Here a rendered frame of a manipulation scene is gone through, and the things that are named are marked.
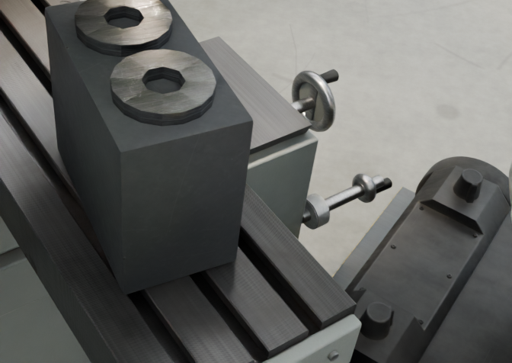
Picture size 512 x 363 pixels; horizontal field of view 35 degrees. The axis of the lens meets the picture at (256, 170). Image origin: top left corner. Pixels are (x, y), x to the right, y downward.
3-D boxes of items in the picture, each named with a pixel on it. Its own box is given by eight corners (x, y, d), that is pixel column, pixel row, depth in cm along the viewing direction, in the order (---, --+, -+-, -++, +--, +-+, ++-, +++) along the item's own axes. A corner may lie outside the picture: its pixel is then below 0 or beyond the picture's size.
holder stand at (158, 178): (158, 125, 95) (161, -26, 82) (238, 261, 82) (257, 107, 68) (56, 149, 91) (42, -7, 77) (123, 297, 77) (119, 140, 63)
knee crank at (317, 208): (378, 177, 159) (384, 154, 155) (398, 196, 156) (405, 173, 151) (288, 217, 149) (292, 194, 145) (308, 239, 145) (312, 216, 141)
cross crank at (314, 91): (308, 101, 159) (317, 51, 151) (346, 136, 153) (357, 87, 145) (241, 126, 152) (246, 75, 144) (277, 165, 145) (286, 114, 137)
